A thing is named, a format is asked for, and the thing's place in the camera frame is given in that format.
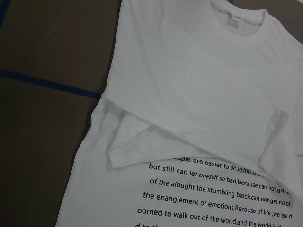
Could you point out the white printed t-shirt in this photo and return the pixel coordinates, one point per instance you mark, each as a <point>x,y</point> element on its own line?
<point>200,124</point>

